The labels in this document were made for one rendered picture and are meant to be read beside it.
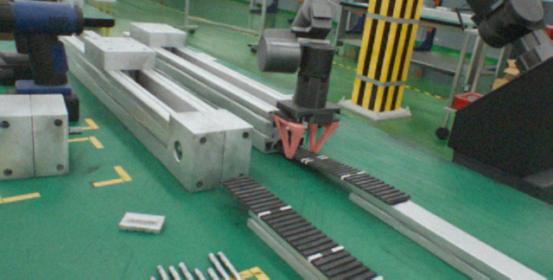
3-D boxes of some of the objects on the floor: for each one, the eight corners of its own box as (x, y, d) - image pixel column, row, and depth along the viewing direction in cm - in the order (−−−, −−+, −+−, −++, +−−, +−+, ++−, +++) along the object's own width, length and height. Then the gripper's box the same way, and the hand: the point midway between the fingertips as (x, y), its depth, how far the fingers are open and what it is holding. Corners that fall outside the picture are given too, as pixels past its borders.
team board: (171, 34, 685) (178, -110, 623) (193, 33, 726) (202, -102, 664) (251, 54, 612) (269, -106, 550) (272, 51, 653) (290, -99, 591)
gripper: (303, 79, 73) (290, 167, 78) (349, 77, 79) (333, 159, 84) (278, 68, 78) (268, 152, 83) (323, 68, 84) (310, 145, 89)
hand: (301, 151), depth 83 cm, fingers open, 6 cm apart
